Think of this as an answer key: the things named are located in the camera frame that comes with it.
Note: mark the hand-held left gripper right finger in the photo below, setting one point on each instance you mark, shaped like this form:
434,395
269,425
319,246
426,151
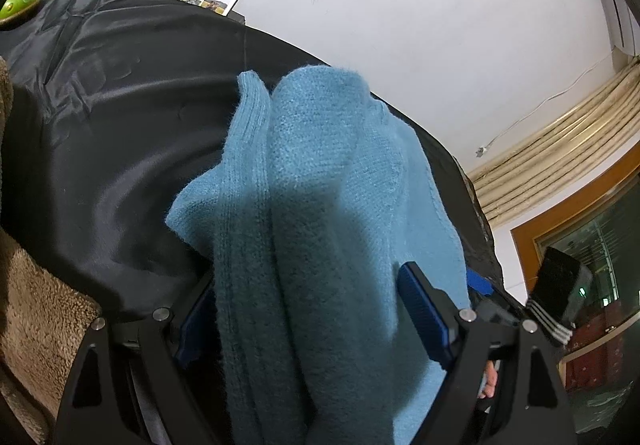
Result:
425,315

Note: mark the person's right hand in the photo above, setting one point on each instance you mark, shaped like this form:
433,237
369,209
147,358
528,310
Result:
491,379

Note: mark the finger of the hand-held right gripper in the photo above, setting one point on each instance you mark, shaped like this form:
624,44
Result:
479,284

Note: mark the teal knit sweater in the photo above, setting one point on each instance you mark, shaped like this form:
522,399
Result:
325,175

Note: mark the cream curtain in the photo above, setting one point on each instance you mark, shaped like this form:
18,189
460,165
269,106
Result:
550,150

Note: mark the wooden window frame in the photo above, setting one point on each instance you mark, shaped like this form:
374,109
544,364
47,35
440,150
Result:
565,210

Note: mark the black satin bed cover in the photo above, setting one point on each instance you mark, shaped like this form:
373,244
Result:
125,125

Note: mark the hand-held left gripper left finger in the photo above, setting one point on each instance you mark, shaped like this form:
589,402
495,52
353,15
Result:
192,330

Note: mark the brown fleece garment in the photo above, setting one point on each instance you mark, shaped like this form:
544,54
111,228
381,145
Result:
35,315

